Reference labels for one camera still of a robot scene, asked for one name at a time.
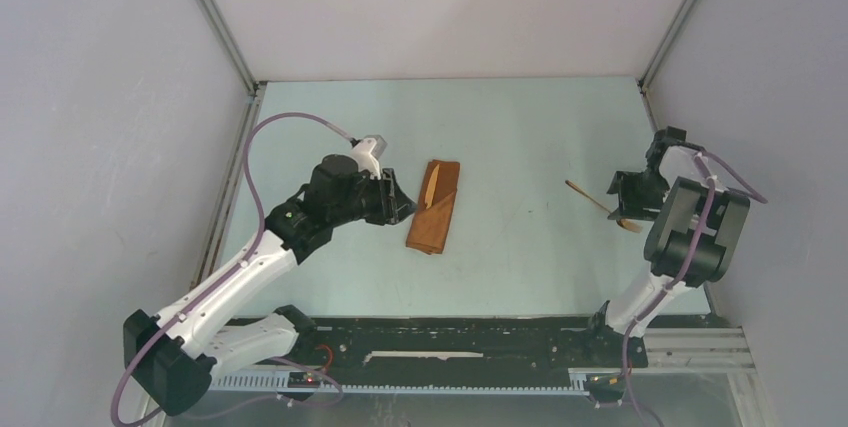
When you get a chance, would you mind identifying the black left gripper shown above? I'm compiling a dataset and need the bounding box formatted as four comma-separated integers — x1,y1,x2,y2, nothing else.
329,167,417,227

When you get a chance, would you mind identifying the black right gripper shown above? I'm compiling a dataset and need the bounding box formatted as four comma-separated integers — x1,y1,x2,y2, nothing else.
608,168,669,223

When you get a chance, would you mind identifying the gold knife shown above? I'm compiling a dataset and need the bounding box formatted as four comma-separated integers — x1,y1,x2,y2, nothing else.
424,163,440,209

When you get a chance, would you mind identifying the orange cloth napkin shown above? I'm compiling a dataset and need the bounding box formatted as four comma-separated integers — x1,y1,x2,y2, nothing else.
405,159,461,255

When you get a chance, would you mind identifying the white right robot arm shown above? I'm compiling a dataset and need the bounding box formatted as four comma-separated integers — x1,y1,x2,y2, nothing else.
581,127,767,365

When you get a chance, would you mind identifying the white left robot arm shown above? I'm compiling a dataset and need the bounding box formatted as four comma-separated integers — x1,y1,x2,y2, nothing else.
111,154,417,425

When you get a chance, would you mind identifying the gold fork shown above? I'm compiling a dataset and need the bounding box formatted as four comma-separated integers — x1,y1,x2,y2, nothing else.
565,180,643,234

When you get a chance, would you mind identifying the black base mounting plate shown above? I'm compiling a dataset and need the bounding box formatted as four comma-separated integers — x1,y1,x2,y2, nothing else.
231,316,649,391

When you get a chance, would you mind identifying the aluminium frame rail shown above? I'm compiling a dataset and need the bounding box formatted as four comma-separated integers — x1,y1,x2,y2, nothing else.
135,324,776,427

